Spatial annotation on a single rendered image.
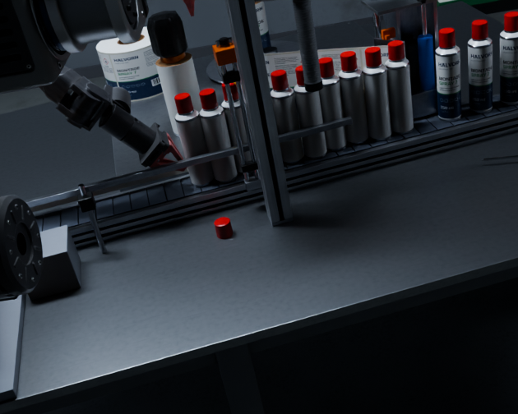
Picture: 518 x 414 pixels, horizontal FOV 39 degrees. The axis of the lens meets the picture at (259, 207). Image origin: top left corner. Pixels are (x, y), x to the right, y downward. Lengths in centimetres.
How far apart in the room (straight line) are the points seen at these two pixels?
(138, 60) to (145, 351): 101
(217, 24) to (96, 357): 374
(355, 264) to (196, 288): 30
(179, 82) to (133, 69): 33
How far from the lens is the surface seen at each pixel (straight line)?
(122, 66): 208
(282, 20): 486
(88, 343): 134
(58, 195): 155
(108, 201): 164
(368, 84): 160
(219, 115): 152
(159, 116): 198
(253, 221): 153
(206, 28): 488
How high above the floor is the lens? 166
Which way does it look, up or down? 32 degrees down
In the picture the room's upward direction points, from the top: 12 degrees counter-clockwise
